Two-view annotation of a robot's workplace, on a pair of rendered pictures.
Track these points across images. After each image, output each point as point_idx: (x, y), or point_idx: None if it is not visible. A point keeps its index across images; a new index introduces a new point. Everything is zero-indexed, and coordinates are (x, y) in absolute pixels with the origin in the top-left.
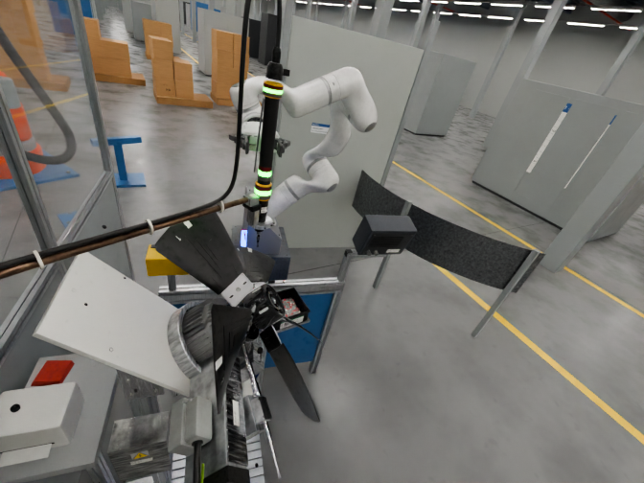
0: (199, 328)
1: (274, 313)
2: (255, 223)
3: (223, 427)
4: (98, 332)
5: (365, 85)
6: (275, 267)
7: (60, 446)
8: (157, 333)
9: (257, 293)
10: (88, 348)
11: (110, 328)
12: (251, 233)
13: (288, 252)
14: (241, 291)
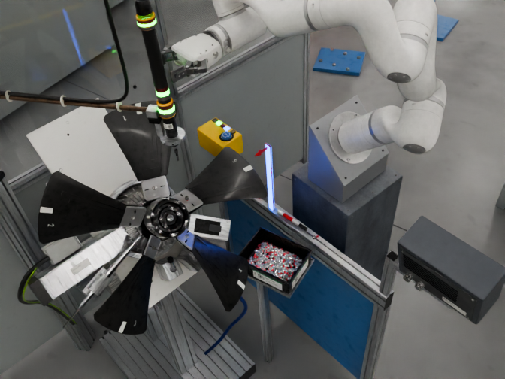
0: (125, 199)
1: (152, 225)
2: (159, 135)
3: (61, 263)
4: (61, 155)
5: (385, 13)
6: (332, 217)
7: None
8: (107, 183)
9: (157, 201)
10: (46, 160)
11: (72, 158)
12: (312, 156)
13: (355, 209)
14: (156, 191)
